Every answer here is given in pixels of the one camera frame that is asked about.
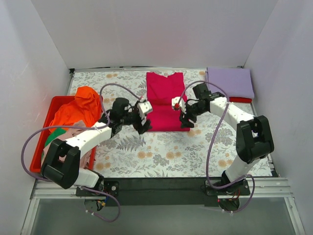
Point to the aluminium frame rail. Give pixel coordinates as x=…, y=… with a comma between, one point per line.
x=268, y=202

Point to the beige pink t-shirt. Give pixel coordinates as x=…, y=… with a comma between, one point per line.
x=72, y=132

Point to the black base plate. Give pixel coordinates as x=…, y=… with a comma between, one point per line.
x=163, y=191

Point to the magenta t-shirt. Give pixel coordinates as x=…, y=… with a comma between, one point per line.
x=160, y=92

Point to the green t-shirt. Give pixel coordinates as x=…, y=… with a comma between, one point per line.
x=55, y=134

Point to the orange t-shirt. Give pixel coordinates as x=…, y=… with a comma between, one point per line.
x=84, y=106

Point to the folded red t-shirt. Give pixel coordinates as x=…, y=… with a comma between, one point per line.
x=240, y=100

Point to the red plastic bin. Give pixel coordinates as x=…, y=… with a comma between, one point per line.
x=35, y=165

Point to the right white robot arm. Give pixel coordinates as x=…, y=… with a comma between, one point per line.
x=253, y=134

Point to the folded lavender t-shirt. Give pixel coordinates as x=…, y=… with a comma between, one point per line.
x=236, y=82

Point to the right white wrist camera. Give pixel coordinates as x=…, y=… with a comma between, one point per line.
x=178, y=103

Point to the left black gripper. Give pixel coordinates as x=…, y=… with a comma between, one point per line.
x=141, y=121

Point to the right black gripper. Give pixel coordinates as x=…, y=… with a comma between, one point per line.
x=185, y=116

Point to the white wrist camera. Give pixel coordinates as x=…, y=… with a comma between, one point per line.
x=144, y=108
x=178, y=103

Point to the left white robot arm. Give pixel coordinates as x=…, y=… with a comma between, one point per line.
x=62, y=163

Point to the floral patterned table mat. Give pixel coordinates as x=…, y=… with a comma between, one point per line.
x=155, y=154

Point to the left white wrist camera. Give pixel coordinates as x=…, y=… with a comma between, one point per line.
x=144, y=108

